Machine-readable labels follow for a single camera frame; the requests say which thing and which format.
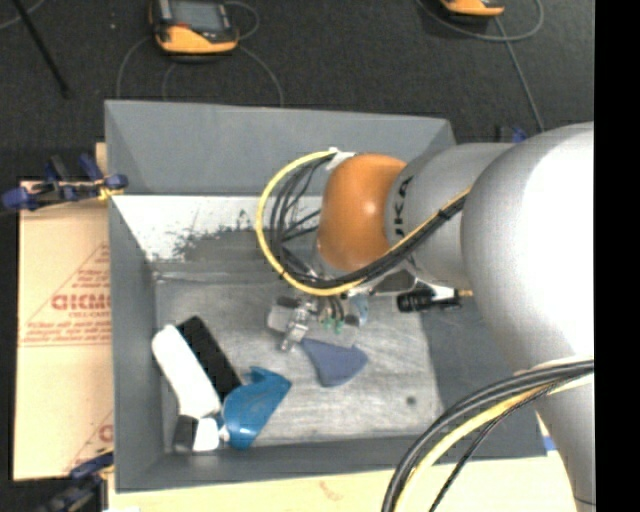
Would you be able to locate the white brush with black bristles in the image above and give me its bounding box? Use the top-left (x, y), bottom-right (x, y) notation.
top-left (151, 314), bottom-right (244, 419)

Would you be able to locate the grey metal bin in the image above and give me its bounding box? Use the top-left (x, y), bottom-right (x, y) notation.
top-left (103, 99), bottom-right (549, 494)

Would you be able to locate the black cylinder on white bracket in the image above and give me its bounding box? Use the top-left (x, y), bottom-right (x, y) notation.
top-left (396, 284), bottom-right (474, 314)

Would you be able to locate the black and white small box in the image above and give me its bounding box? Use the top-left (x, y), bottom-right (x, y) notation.
top-left (171, 413), bottom-right (222, 454)

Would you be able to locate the brown cardboard board red print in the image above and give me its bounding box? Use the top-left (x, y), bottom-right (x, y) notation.
top-left (12, 142), bottom-right (116, 482)

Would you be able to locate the blue plastic scoop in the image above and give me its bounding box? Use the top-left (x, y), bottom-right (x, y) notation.
top-left (218, 365), bottom-right (293, 451)

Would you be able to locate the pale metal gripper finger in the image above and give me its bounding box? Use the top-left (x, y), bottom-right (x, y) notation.
top-left (266, 296), bottom-right (303, 334)
top-left (279, 308), bottom-right (314, 353)

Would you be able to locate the blue-grey triangular cloth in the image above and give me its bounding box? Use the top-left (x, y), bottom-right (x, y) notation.
top-left (299, 337), bottom-right (370, 388)

